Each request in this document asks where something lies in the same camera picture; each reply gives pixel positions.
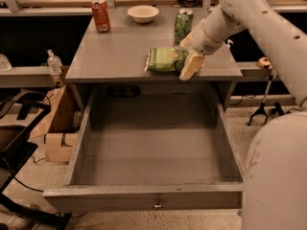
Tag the white bowl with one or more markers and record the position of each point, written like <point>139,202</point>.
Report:
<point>143,14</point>

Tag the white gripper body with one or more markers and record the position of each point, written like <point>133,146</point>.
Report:
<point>200,39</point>

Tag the cardboard box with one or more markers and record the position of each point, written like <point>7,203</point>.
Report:
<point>58,131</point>

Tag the green jalapeno chip bag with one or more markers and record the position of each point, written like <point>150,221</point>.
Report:
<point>167,59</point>

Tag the grey open top drawer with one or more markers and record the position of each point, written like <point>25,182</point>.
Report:
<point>173,146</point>

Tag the orange soda can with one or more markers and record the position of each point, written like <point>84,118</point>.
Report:
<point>100,15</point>

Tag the black chair frame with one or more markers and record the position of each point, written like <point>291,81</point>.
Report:
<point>15,150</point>

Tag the grey wooden cabinet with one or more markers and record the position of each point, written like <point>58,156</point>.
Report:
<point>120,55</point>

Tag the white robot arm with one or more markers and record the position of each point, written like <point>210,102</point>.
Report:
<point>275,181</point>

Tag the green soda can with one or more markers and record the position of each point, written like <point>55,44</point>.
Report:
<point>183,24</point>

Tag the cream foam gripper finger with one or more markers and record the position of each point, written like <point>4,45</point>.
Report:
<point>192,65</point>
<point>186,41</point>

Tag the small white pump bottle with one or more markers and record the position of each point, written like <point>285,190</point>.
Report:
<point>229,43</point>

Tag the clear sanitizer pump bottle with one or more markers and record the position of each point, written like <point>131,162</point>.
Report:
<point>54,62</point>

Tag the metal drawer knob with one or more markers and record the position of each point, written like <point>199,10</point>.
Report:
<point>157,204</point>

